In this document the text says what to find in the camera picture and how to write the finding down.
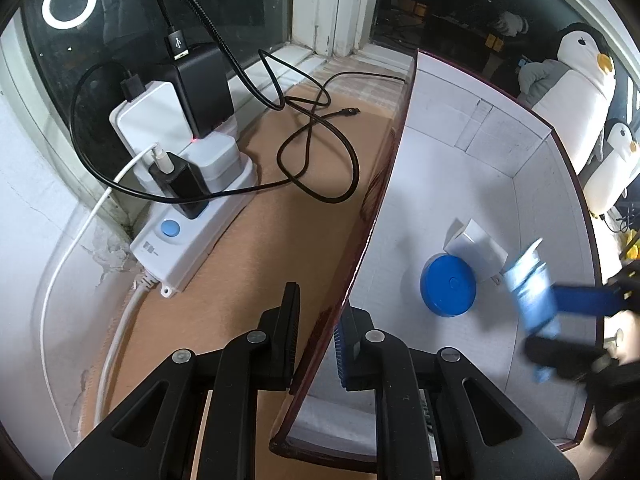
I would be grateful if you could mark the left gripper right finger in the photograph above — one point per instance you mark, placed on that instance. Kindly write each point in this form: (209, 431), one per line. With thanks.
(356, 372)

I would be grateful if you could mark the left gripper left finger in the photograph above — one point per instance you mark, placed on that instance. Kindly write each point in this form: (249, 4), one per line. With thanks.
(277, 353)

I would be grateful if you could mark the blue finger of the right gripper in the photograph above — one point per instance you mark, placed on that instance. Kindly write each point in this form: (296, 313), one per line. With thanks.
(587, 300)
(568, 359)

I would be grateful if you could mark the white wall charger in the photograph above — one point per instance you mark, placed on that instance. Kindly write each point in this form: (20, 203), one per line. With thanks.
(481, 252)

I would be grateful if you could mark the blue round tape measure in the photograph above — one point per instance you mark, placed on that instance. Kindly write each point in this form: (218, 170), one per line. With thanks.
(447, 286)

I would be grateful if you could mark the red white cardboard box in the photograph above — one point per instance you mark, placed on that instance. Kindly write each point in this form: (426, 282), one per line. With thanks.
(460, 152)

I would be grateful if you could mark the white gloved hand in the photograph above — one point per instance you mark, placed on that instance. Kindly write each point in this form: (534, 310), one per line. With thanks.
(511, 25)

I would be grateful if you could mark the yellow fruit bowl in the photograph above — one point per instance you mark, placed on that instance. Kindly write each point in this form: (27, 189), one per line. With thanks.
(630, 249)

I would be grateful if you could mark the small plush penguin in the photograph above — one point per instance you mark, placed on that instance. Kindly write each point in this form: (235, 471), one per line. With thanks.
(613, 165)

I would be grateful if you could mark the white power strip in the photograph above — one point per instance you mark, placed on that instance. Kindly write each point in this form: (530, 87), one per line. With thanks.
(172, 247)

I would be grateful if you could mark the small black usb charger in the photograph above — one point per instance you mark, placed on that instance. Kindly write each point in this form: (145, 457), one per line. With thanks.
(176, 177)

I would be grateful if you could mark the large plush penguin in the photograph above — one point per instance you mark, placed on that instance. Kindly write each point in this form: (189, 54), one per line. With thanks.
(573, 89)

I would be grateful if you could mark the white power adapter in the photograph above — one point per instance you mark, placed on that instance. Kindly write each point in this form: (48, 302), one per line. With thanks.
(156, 116)

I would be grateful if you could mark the black power adapter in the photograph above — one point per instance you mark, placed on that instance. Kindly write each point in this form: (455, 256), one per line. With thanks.
(201, 84)

